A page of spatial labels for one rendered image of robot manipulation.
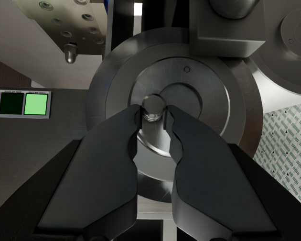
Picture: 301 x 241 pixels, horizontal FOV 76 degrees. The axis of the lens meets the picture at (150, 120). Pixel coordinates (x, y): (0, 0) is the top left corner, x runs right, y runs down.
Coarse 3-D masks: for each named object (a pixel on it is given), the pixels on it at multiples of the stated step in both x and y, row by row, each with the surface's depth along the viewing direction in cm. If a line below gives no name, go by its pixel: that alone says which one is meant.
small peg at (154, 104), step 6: (150, 96) 11; (156, 96) 11; (144, 102) 11; (150, 102) 11; (156, 102) 11; (162, 102) 11; (144, 108) 11; (150, 108) 11; (156, 108) 11; (162, 108) 11; (144, 114) 12; (150, 114) 11; (156, 114) 11; (150, 120) 13; (156, 120) 13
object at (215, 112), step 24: (144, 72) 14; (168, 72) 14; (192, 72) 14; (144, 96) 14; (168, 96) 14; (192, 96) 14; (216, 96) 14; (144, 120) 14; (216, 120) 14; (168, 144) 14
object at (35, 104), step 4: (28, 96) 48; (32, 96) 48; (36, 96) 48; (40, 96) 48; (44, 96) 49; (28, 100) 48; (32, 100) 48; (36, 100) 48; (40, 100) 48; (44, 100) 48; (28, 104) 48; (32, 104) 48; (36, 104) 48; (40, 104) 48; (44, 104) 48; (28, 108) 48; (32, 108) 48; (36, 108) 48; (40, 108) 48; (44, 108) 48; (28, 112) 48; (32, 112) 48; (36, 112) 48; (40, 112) 48; (44, 112) 48
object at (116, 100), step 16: (160, 48) 16; (176, 48) 16; (128, 64) 16; (144, 64) 16; (208, 64) 16; (224, 64) 16; (112, 80) 16; (128, 80) 16; (224, 80) 16; (112, 96) 16; (128, 96) 16; (240, 96) 16; (112, 112) 15; (240, 112) 16; (240, 128) 16; (144, 160) 15; (160, 160) 15; (160, 176) 15
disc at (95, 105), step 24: (120, 48) 16; (144, 48) 16; (96, 72) 16; (240, 72) 16; (96, 96) 16; (96, 120) 16; (144, 144) 15; (240, 144) 16; (144, 192) 15; (168, 192) 15
